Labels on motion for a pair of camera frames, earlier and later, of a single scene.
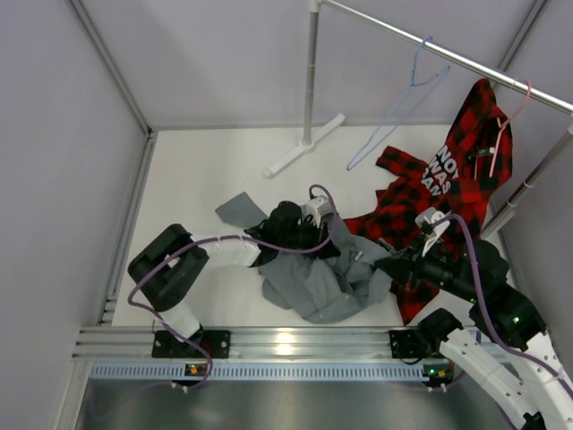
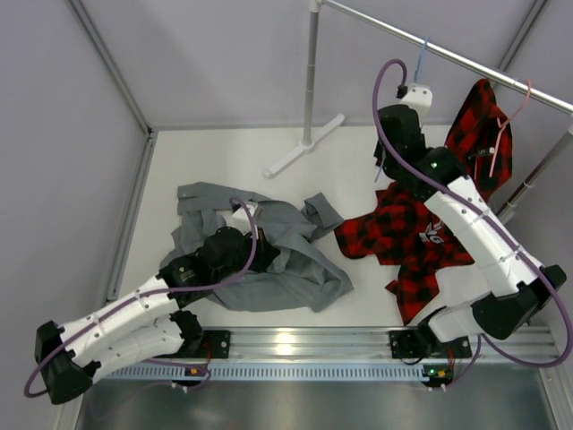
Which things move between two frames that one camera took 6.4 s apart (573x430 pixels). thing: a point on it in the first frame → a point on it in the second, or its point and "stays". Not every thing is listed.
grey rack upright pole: x=308 y=141 stays
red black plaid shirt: x=457 y=184 stays
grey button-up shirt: x=321 y=288 → x=300 y=279
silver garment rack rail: x=532 y=93 stays
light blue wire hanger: x=445 y=73 → x=419 y=64
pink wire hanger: x=501 y=126 stays
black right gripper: x=407 y=266 → x=379 y=152
